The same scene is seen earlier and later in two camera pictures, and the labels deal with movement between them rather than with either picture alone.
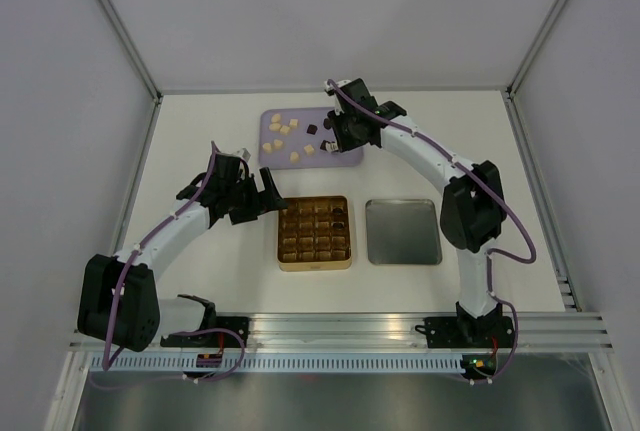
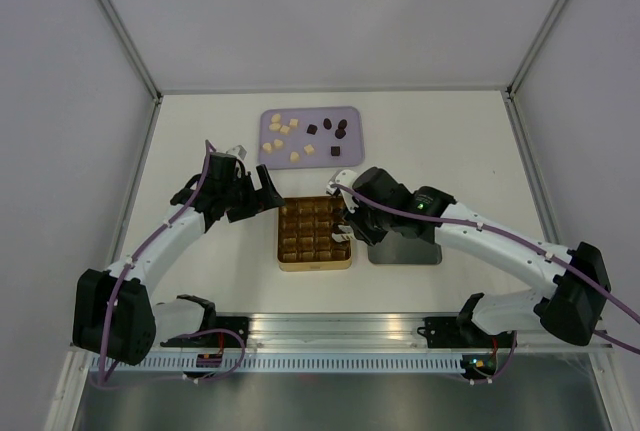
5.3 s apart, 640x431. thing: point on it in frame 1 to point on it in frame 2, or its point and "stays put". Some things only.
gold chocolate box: x=314 y=234 stays put
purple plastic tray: x=291 y=138 stays put
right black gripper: x=344 y=144 to x=354 y=221
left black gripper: x=263 y=202 stays put
